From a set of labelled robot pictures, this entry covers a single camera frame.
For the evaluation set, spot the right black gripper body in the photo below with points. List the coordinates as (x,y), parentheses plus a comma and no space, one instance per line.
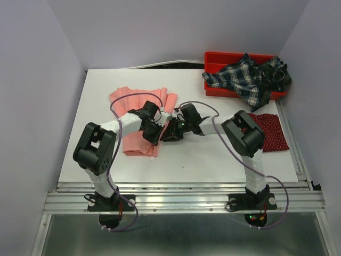
(178,127)

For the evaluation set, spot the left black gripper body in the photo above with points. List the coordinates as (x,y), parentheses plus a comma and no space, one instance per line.
(153,132)

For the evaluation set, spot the pink pleated skirt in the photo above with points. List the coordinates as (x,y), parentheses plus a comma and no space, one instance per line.
(131,107)

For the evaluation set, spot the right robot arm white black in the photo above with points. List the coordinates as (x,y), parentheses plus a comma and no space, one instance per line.
(243,138)

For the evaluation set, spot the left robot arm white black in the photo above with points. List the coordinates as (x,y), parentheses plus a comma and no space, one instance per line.
(95,149)

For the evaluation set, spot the red plastic bin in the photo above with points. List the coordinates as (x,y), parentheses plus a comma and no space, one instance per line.
(215,61)

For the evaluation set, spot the plaid navy skirt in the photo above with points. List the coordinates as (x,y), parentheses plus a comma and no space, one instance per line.
(251,81)

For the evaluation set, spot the red polka dot skirt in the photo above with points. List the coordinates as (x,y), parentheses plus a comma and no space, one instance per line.
(275,140)

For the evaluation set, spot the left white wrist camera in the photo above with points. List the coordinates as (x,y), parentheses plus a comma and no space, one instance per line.
(163,119)

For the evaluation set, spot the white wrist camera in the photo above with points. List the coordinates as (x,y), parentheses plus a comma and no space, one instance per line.
(163,119)
(177,113)

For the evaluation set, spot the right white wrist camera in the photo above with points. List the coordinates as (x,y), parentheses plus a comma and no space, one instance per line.
(177,113)

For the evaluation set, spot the aluminium frame rail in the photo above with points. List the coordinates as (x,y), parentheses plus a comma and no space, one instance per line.
(187,215)

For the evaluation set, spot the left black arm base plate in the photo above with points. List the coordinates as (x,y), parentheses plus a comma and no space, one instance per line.
(111,210)

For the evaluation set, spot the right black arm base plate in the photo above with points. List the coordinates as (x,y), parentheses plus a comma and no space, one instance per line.
(255,212)

